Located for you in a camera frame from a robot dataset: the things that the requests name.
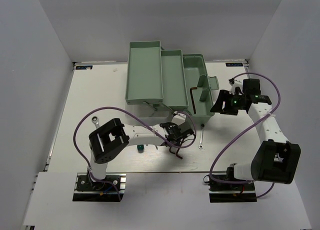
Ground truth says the blue label sticker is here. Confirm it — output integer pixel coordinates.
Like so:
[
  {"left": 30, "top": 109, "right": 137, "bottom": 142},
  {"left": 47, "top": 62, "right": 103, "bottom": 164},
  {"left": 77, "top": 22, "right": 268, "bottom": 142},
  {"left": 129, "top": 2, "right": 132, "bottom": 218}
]
[
  {"left": 75, "top": 65, "right": 93, "bottom": 70},
  {"left": 225, "top": 62, "right": 244, "bottom": 67}
]

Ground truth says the right blue label sticker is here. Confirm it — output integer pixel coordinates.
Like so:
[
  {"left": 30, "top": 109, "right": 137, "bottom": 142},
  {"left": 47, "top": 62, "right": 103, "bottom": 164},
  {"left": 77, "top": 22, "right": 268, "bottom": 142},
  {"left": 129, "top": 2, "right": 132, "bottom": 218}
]
[{"left": 225, "top": 62, "right": 244, "bottom": 67}]

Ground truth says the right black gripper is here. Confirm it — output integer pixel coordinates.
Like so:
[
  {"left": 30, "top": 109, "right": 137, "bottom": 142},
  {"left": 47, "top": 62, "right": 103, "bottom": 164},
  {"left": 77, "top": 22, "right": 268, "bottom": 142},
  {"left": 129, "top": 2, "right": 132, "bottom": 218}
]
[{"left": 210, "top": 89, "right": 245, "bottom": 116}]

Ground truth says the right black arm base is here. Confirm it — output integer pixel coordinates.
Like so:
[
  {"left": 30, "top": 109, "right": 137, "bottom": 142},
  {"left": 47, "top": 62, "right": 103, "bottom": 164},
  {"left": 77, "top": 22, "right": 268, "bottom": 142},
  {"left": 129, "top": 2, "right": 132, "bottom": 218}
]
[{"left": 203, "top": 174, "right": 257, "bottom": 203}]

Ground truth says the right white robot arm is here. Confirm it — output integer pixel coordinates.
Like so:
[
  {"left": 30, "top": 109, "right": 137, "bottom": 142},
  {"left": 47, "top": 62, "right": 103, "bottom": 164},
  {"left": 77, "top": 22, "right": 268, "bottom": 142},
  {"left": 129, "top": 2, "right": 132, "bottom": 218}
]
[{"left": 209, "top": 78, "right": 301, "bottom": 190}]

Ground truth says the left blue label sticker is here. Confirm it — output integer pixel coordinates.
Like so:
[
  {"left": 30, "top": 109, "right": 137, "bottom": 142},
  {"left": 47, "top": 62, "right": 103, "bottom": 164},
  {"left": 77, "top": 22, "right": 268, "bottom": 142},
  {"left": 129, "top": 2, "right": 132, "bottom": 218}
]
[{"left": 75, "top": 65, "right": 93, "bottom": 70}]

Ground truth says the large brown hex key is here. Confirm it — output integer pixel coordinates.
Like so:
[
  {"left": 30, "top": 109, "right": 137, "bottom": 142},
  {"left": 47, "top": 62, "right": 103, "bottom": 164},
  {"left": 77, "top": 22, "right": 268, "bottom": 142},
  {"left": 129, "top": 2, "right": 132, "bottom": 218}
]
[{"left": 189, "top": 86, "right": 198, "bottom": 114}]

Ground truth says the small silver wrench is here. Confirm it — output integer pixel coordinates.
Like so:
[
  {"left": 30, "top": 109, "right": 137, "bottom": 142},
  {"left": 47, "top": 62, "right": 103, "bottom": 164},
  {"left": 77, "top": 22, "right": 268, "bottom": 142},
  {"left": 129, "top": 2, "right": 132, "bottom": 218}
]
[{"left": 198, "top": 124, "right": 205, "bottom": 150}]

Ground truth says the left green stubby screwdriver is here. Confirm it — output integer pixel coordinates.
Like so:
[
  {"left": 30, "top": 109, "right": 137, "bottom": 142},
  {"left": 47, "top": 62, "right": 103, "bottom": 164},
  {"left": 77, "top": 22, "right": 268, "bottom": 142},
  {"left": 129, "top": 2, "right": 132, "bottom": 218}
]
[{"left": 137, "top": 144, "right": 145, "bottom": 153}]

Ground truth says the large silver ratchet wrench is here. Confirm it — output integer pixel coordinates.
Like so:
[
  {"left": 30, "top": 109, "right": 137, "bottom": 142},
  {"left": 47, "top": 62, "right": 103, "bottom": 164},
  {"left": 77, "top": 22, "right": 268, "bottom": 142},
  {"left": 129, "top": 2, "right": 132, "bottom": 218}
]
[{"left": 91, "top": 116, "right": 100, "bottom": 129}]

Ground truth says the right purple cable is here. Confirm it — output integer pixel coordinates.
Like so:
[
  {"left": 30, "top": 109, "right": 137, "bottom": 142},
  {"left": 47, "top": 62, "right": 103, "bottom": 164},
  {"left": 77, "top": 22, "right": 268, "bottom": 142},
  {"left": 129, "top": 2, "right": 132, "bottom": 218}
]
[{"left": 209, "top": 72, "right": 282, "bottom": 200}]

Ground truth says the green plastic toolbox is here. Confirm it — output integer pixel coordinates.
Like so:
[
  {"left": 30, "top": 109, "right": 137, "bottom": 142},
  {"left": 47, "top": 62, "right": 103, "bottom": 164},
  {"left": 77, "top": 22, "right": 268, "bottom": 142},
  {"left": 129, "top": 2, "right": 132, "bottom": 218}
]
[{"left": 125, "top": 40, "right": 219, "bottom": 125}]

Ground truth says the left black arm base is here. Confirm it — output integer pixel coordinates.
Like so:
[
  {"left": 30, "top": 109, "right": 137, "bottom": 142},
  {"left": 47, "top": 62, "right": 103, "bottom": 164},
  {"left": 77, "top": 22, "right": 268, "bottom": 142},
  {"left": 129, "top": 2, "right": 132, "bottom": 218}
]
[{"left": 72, "top": 173, "right": 126, "bottom": 203}]

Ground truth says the medium brown hex key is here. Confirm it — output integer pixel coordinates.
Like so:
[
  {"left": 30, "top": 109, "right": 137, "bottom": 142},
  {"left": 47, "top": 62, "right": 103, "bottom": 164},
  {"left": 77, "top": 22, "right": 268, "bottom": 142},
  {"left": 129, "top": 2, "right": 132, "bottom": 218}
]
[{"left": 175, "top": 149, "right": 183, "bottom": 160}]

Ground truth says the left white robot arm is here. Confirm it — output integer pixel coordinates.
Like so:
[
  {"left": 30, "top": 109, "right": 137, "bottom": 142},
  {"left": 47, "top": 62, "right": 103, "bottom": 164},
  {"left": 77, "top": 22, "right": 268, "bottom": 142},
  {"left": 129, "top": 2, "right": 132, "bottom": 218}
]
[{"left": 88, "top": 116, "right": 195, "bottom": 190}]

